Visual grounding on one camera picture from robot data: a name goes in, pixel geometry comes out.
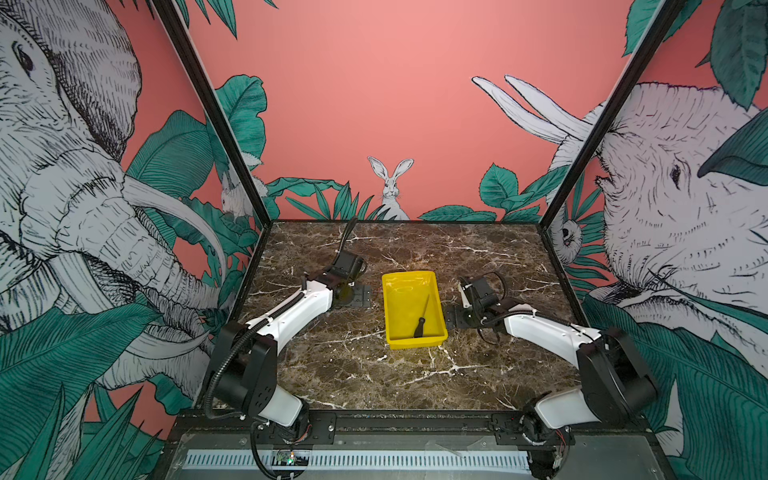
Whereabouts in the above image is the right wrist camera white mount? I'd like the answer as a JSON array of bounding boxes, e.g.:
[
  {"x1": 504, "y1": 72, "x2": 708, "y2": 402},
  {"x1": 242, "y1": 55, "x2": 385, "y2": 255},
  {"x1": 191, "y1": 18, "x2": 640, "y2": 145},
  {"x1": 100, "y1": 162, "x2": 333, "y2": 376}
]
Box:
[{"x1": 459, "y1": 276, "x2": 498, "y2": 311}]

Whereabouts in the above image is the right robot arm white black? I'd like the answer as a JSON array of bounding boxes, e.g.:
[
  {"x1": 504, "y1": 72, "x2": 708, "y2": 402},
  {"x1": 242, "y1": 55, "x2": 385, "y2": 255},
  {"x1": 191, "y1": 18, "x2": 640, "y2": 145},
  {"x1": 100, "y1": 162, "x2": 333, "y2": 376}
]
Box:
[{"x1": 453, "y1": 274, "x2": 659, "y2": 446}]

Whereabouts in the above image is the right black frame post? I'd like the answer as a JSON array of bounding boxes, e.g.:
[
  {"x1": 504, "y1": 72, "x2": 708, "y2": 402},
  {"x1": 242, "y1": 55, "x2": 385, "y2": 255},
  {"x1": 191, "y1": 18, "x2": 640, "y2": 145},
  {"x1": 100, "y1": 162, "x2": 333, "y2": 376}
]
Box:
[{"x1": 539, "y1": 0, "x2": 688, "y2": 229}]

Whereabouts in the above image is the white slotted cable duct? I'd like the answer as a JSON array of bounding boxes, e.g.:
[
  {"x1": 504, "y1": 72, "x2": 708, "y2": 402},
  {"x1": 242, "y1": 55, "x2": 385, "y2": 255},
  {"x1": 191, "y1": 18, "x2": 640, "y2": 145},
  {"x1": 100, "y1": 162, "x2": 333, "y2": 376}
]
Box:
[{"x1": 181, "y1": 449, "x2": 530, "y2": 474}]

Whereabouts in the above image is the yellow plastic bin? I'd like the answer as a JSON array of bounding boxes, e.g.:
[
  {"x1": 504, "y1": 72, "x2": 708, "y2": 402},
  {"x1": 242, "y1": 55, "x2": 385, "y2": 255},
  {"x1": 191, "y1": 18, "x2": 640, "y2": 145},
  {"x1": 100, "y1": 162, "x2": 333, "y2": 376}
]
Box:
[{"x1": 381, "y1": 270, "x2": 448, "y2": 350}]

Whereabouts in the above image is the black frame post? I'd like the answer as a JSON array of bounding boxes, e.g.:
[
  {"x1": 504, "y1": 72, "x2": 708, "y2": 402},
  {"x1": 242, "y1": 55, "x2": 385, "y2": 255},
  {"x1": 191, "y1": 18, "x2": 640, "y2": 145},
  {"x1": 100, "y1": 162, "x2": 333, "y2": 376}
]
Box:
[
  {"x1": 151, "y1": 0, "x2": 272, "y2": 228},
  {"x1": 539, "y1": 0, "x2": 688, "y2": 229}
]

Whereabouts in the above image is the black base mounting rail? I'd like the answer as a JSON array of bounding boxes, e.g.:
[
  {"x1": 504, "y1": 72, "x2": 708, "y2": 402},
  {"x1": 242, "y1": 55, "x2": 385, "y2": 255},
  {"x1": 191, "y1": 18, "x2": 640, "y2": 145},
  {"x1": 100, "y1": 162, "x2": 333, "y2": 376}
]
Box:
[{"x1": 168, "y1": 409, "x2": 652, "y2": 450}]

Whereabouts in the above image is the left black frame post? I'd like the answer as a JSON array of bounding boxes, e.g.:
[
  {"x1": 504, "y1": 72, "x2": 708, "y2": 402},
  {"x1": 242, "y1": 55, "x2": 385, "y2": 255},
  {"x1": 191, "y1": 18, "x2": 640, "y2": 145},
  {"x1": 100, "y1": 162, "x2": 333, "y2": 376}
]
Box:
[{"x1": 151, "y1": 0, "x2": 272, "y2": 228}]

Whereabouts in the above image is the black yellow handled screwdriver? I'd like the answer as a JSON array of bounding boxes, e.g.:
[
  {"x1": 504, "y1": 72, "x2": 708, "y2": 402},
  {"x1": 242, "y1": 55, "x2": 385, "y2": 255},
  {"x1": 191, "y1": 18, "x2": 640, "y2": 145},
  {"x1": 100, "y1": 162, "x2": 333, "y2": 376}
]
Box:
[{"x1": 413, "y1": 296, "x2": 430, "y2": 338}]

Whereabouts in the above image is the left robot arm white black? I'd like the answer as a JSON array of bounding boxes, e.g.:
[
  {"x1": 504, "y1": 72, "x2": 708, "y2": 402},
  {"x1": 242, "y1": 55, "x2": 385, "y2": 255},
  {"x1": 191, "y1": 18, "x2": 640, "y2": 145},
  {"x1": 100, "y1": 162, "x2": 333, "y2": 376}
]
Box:
[{"x1": 202, "y1": 251, "x2": 367, "y2": 440}]

